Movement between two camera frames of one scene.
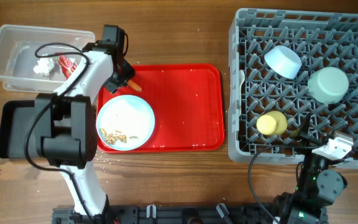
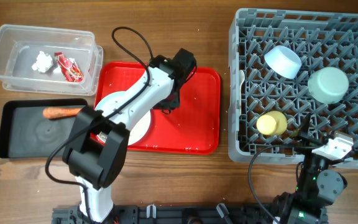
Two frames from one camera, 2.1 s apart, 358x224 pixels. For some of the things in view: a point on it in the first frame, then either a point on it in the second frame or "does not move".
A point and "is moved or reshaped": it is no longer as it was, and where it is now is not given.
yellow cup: [272, 123] does not move
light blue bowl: [283, 61] does not move
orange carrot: [132, 84] is moved or reshaped
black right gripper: [311, 148] does not move
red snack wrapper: [67, 65] does not move
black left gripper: [118, 79] → [169, 103]
